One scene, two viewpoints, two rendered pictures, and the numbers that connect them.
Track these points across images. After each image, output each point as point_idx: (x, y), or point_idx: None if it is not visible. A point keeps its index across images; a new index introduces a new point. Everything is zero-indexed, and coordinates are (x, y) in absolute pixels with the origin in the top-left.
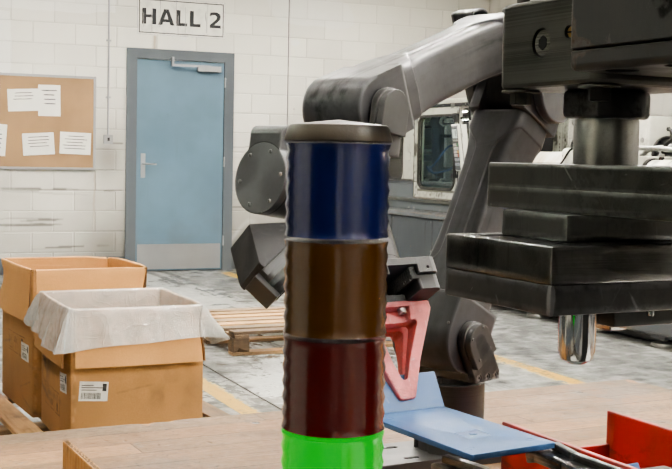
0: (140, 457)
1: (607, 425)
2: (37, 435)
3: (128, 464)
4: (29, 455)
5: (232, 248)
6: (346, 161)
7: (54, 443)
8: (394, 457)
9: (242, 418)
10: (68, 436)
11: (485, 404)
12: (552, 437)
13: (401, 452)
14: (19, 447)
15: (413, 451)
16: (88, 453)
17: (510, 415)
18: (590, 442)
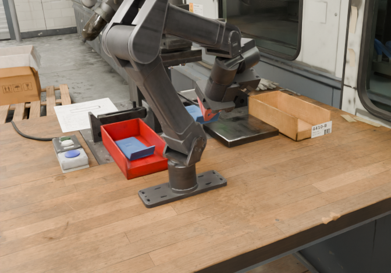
0: (308, 180)
1: (127, 162)
2: (372, 197)
3: (309, 175)
4: (354, 179)
5: (260, 78)
6: None
7: (355, 190)
8: (207, 176)
9: (287, 225)
10: (356, 197)
11: (139, 262)
12: (127, 212)
13: (203, 180)
14: (366, 185)
15: (199, 181)
16: (332, 182)
17: (132, 242)
18: (112, 208)
